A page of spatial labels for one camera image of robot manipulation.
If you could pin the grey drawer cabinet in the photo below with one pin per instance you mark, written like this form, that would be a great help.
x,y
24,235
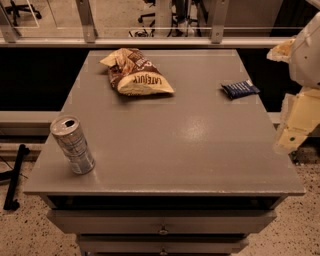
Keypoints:
x,y
192,150

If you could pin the black office chair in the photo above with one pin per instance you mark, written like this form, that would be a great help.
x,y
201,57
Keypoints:
x,y
15,9

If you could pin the drawer with knob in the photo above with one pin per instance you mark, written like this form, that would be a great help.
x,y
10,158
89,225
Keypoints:
x,y
161,222
161,245

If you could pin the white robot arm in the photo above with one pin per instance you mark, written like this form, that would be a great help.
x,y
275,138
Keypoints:
x,y
304,64

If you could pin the brown chip bag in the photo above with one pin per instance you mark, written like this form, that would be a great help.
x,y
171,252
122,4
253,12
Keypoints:
x,y
131,73

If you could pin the dark office chair base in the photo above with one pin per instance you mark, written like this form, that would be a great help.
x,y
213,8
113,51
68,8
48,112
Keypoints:
x,y
146,21

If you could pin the top drawer with knob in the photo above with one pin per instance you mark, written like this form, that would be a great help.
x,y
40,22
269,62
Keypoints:
x,y
161,222

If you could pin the blue rxbar blueberry bar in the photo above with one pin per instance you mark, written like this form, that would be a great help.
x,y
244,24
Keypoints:
x,y
240,89

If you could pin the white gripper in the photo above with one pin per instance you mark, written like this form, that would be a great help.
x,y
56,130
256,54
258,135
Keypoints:
x,y
306,59

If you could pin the silver drink can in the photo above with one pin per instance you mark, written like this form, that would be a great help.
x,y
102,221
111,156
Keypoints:
x,y
69,135

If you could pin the black stand leg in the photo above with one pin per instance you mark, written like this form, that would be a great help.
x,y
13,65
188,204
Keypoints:
x,y
10,203

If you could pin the metal railing frame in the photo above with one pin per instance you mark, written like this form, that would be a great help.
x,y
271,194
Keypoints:
x,y
118,23

